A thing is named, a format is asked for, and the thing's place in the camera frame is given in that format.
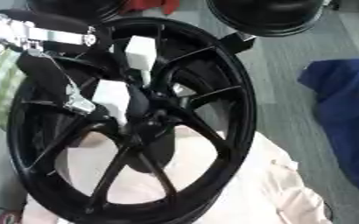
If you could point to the black block bracket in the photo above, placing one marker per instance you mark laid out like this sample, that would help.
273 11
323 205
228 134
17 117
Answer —
238 42

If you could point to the red object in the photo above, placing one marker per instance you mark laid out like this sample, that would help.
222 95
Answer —
152 5

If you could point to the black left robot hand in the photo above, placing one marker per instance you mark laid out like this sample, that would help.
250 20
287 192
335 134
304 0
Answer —
44 75

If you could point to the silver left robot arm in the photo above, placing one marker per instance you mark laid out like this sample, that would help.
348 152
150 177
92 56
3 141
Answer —
60 36

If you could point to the blue fabric bag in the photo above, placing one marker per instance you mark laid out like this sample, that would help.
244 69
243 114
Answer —
346 116

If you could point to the black spoked wheel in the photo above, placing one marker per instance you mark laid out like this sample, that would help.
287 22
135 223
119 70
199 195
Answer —
240 116

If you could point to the white pin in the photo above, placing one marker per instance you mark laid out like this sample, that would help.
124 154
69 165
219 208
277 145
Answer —
111 97
140 52

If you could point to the black round tyre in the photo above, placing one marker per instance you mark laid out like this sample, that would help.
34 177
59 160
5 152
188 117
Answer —
269 17
80 7

